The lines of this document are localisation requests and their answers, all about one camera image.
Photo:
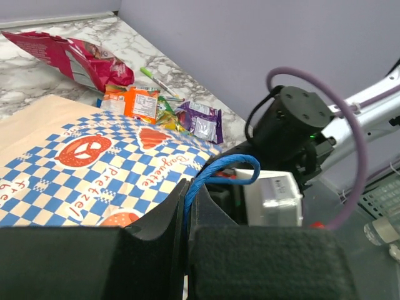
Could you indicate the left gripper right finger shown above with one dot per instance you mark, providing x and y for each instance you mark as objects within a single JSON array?
[{"x": 206, "y": 233}]

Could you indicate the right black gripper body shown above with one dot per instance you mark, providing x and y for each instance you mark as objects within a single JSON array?
[{"x": 230, "y": 198}]

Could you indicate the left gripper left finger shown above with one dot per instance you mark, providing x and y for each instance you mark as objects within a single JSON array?
[{"x": 158, "y": 240}]

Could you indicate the large purple snack bag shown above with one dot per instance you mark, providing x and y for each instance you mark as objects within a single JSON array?
[{"x": 203, "y": 121}]

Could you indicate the blue checkered paper bag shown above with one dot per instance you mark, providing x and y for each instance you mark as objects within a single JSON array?
[{"x": 64, "y": 163}]

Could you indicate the orange snack box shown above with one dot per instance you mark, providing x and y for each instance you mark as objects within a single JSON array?
[{"x": 134, "y": 102}]

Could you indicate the red crisps bag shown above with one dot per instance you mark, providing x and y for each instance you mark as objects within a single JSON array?
[{"x": 82, "y": 61}]

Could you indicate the blue m&m's packet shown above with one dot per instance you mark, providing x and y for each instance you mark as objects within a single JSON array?
[{"x": 99, "y": 103}]

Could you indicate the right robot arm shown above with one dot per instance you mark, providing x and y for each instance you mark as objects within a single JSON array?
[{"x": 307, "y": 128}]

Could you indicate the pink cap marker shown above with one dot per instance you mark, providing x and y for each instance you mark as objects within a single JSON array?
[{"x": 174, "y": 99}]

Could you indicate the grey plastic basket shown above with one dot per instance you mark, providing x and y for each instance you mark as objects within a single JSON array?
[{"x": 381, "y": 197}]

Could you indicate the clear plastic bottle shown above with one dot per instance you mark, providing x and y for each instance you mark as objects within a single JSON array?
[{"x": 380, "y": 232}]

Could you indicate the green cap marker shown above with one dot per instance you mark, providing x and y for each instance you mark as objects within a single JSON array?
[{"x": 158, "y": 82}]

